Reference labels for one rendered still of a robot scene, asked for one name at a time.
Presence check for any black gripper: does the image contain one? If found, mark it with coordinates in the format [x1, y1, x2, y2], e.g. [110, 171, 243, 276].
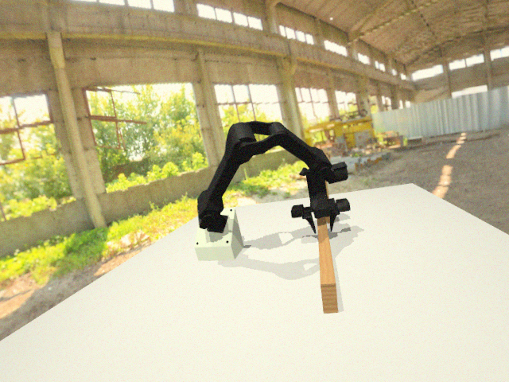
[291, 186, 351, 234]

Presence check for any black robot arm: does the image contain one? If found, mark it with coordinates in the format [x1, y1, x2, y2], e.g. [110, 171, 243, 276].
[197, 121, 348, 233]

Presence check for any light brown wooden board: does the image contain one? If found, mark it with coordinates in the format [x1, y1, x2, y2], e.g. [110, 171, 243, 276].
[317, 217, 338, 314]

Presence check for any wooden post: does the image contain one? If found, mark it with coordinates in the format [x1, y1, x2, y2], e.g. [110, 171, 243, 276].
[325, 181, 330, 224]

